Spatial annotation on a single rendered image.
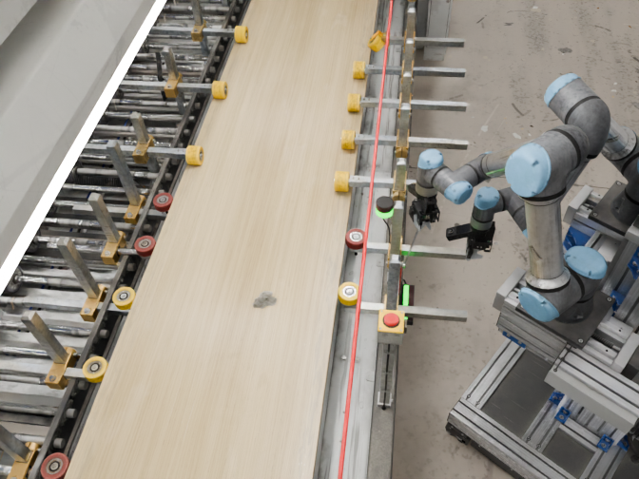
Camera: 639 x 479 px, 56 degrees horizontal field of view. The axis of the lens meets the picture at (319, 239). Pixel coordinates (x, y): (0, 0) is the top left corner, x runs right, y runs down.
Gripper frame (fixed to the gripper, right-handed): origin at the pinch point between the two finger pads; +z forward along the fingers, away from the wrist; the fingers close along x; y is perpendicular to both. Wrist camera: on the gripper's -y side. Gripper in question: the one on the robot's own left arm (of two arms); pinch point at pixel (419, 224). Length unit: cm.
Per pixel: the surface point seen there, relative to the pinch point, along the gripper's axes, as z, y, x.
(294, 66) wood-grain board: 11, -123, -23
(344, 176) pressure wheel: 2.9, -33.8, -19.2
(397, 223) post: -5.1, 1.6, -8.9
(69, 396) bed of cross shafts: 17, 28, -127
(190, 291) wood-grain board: 11, 0, -84
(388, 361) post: -2, 50, -27
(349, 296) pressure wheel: 10.5, 16.4, -30.1
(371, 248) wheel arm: 15.0, -5.6, -16.0
